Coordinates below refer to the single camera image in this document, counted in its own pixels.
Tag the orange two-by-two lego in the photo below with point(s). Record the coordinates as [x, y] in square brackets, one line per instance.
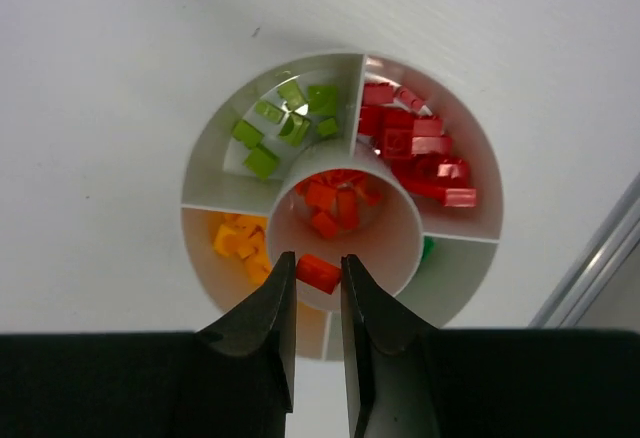
[318, 273]

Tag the white divided bowl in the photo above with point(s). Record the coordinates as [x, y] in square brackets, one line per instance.
[337, 154]

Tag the orange legos in bowl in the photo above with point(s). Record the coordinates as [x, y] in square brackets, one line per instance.
[338, 201]

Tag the aluminium table edge rail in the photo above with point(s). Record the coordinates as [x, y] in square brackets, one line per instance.
[587, 277]

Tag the red lego cluster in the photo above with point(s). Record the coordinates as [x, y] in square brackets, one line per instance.
[413, 142]

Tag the dark green sloped lego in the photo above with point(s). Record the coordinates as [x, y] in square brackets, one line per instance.
[428, 247]

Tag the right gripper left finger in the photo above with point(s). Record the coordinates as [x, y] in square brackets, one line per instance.
[233, 378]

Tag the yellow-orange legos in bowl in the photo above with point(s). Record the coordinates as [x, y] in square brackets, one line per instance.
[243, 237]

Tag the lime green legos in bowl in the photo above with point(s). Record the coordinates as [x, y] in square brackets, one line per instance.
[296, 114]

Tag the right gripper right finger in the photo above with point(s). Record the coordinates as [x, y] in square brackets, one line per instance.
[407, 378]

